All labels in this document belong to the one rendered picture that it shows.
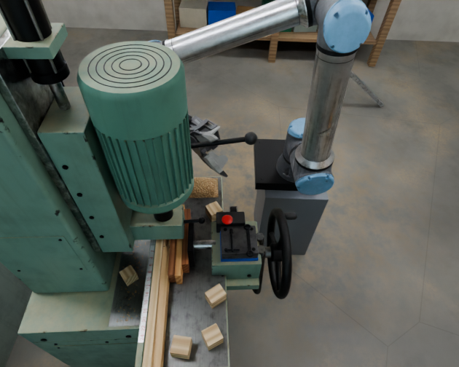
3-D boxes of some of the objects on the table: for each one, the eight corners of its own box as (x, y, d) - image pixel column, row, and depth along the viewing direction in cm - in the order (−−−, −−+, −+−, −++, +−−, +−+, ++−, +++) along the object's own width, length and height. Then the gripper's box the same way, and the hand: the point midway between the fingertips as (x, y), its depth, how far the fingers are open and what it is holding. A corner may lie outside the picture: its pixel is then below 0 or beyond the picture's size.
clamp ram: (216, 266, 92) (216, 250, 85) (189, 266, 91) (187, 251, 84) (215, 238, 97) (215, 221, 90) (190, 239, 97) (188, 222, 90)
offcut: (212, 309, 84) (211, 304, 82) (205, 298, 86) (204, 292, 83) (226, 299, 86) (226, 293, 83) (219, 288, 88) (219, 282, 85)
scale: (143, 342, 74) (143, 341, 74) (138, 342, 74) (137, 342, 73) (162, 177, 106) (162, 177, 106) (158, 177, 106) (158, 177, 106)
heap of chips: (218, 197, 108) (218, 191, 106) (180, 198, 107) (179, 192, 105) (217, 178, 114) (217, 172, 111) (181, 178, 113) (181, 173, 111)
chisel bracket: (184, 242, 91) (181, 225, 85) (134, 243, 90) (127, 226, 84) (185, 220, 96) (183, 202, 90) (138, 221, 95) (132, 204, 89)
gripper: (188, 93, 95) (234, 119, 84) (202, 142, 110) (243, 169, 99) (165, 108, 92) (209, 137, 81) (183, 156, 107) (223, 186, 96)
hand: (221, 161), depth 89 cm, fingers open, 14 cm apart
